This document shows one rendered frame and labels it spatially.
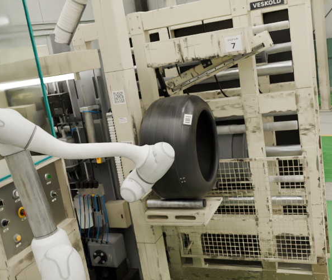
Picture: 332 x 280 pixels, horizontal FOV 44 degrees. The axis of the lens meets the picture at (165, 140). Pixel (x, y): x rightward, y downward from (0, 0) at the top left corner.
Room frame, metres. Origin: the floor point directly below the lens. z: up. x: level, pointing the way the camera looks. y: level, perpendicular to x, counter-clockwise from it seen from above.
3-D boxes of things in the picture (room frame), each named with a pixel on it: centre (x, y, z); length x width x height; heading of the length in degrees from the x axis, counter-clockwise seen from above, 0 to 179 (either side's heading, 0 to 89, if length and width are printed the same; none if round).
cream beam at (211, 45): (2.47, -0.28, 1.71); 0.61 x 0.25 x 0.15; 66
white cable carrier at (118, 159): (2.35, 0.28, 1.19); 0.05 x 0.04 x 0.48; 156
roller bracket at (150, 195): (2.33, 0.11, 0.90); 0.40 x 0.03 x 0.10; 156
